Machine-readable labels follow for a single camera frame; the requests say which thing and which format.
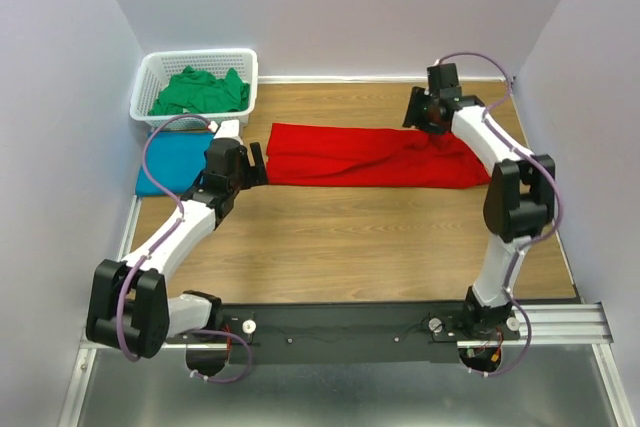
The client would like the red t shirt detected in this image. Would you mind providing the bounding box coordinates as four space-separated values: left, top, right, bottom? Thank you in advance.
266 123 489 189

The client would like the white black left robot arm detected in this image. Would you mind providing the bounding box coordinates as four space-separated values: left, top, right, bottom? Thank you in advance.
86 138 268 360

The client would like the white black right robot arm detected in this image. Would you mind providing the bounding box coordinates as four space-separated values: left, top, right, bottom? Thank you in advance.
403 63 556 339

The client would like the blue folded t shirt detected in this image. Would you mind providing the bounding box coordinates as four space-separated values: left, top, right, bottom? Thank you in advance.
147 131 212 195

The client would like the green crumpled t shirt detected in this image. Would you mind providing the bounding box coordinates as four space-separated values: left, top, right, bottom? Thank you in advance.
148 66 250 116

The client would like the white plastic laundry basket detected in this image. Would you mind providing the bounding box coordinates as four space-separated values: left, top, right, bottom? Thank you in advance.
129 48 258 127

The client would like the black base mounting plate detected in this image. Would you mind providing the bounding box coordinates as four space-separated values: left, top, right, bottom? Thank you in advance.
185 301 520 379

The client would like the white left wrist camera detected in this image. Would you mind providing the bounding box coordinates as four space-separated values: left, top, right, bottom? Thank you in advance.
208 119 242 142

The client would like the white table edge rail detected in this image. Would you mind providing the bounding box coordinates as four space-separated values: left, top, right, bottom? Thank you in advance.
258 74 516 86

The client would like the aluminium frame rail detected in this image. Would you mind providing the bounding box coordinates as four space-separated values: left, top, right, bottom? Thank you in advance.
79 301 614 348

